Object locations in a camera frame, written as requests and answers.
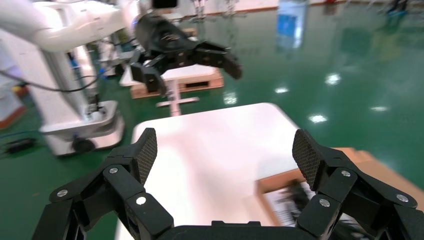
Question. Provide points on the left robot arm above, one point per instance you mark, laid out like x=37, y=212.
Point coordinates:
x=66, y=26

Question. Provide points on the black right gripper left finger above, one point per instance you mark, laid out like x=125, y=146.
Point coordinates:
x=122, y=188

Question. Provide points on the brown cardboard storage box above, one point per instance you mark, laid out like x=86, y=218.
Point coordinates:
x=275, y=182

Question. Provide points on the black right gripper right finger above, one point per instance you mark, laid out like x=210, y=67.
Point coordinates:
x=338, y=185

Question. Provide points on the wooden pallet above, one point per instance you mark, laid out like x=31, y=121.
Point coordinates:
x=202, y=84

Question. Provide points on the black floor power adapter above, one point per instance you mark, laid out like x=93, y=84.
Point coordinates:
x=20, y=146

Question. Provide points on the white table leg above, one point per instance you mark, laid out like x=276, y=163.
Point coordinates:
x=175, y=99

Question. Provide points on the white wheeled robot body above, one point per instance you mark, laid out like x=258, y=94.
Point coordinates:
x=92, y=129

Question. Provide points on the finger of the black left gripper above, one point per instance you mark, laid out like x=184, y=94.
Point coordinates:
x=218, y=58
x=149, y=76

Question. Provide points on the white printed warranty sheet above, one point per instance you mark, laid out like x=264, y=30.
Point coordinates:
x=276, y=207

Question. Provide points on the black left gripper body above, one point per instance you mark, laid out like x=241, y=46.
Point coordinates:
x=162, y=39

